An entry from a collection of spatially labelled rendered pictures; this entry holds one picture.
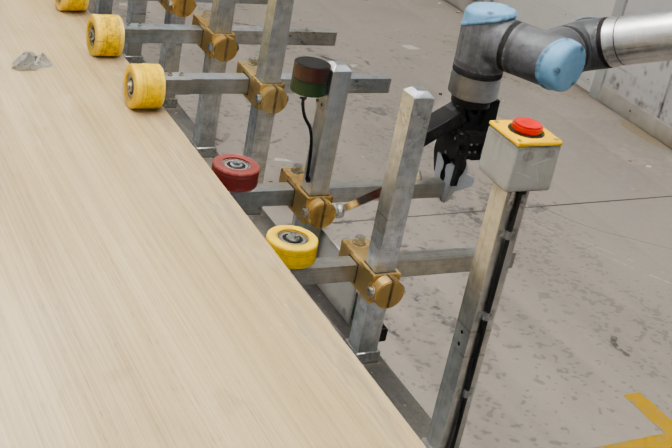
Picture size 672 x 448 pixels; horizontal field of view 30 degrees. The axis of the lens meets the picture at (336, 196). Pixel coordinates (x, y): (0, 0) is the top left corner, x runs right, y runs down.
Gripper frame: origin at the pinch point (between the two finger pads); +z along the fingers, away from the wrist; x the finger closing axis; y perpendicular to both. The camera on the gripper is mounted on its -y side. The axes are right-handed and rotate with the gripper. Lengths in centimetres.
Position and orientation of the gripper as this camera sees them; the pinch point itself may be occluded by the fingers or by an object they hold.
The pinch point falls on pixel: (440, 195)
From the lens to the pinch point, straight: 232.6
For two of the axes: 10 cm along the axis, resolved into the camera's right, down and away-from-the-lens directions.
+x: -4.2, -4.6, 7.8
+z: -1.5, 8.9, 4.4
